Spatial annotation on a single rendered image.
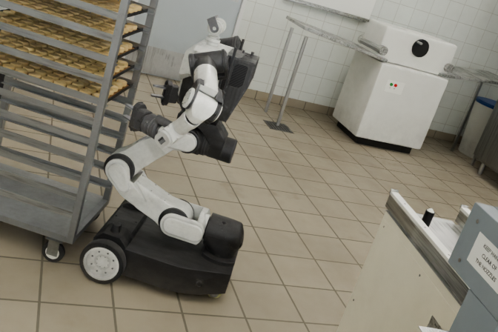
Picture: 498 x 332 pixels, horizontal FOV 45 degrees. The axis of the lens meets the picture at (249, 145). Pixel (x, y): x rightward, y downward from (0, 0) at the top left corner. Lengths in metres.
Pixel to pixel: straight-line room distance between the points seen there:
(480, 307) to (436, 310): 0.48
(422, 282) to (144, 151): 1.39
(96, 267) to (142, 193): 0.38
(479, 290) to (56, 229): 1.95
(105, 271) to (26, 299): 0.36
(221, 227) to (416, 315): 1.16
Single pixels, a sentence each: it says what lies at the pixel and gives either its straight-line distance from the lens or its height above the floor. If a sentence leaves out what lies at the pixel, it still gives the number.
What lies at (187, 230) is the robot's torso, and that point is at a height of 0.29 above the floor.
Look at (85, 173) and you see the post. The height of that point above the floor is 0.47.
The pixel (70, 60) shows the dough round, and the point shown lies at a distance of 2.70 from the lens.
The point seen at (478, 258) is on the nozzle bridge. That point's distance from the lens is 1.40.
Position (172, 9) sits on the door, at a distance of 6.23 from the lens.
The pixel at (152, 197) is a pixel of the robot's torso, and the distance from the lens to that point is 2.81.
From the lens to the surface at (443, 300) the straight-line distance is 1.83.
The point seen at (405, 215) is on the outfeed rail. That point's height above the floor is 0.88.
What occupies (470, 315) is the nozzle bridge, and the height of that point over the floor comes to 0.98.
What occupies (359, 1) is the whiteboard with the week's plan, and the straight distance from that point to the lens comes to 6.77.
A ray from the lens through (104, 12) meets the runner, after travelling 2.50.
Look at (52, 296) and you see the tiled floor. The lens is 2.69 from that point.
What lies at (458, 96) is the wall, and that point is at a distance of 7.77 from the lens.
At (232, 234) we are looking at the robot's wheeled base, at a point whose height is 0.32.
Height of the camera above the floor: 1.56
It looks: 18 degrees down
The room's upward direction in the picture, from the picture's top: 18 degrees clockwise
